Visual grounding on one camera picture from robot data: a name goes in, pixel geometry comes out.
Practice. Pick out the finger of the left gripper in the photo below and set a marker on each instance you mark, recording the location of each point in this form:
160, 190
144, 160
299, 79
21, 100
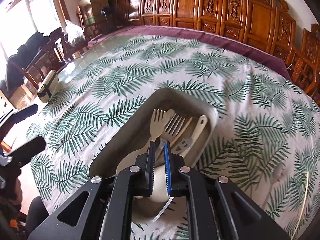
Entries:
23, 155
15, 116

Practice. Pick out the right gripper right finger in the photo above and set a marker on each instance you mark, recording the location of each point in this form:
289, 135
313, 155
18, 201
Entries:
217, 208

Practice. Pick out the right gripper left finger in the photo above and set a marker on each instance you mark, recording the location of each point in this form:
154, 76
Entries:
101, 208

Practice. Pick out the metal slotted spatula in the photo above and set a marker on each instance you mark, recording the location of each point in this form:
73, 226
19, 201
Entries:
183, 145

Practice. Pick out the light wooden chopstick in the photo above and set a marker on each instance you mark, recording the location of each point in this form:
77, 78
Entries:
181, 131

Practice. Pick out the metal fork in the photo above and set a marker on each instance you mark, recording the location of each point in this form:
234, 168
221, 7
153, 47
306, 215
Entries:
172, 129

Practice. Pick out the cream plastic fork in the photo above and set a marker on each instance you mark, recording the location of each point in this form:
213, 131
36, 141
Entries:
159, 120

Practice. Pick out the dark wooden chopstick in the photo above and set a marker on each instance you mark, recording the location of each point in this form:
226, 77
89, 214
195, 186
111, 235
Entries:
303, 205

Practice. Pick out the cream lunch box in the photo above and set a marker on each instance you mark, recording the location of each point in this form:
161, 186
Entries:
48, 86

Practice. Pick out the grey utensil tray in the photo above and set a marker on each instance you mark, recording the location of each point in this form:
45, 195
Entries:
135, 133

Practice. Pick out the palm leaf tablecloth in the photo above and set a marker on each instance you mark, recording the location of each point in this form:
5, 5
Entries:
262, 129

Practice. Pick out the wooden dining chair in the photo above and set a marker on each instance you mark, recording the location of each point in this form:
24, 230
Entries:
34, 59

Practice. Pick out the stacked cardboard boxes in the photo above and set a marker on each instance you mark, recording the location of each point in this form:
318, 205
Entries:
91, 12

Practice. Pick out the carved wooden armchair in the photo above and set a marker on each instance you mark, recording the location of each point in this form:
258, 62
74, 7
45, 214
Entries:
303, 63

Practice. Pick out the carved wooden sofa bench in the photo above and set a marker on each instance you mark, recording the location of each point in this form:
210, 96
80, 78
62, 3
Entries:
262, 24

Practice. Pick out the window with wooden frame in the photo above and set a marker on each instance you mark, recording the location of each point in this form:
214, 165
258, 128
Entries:
22, 18

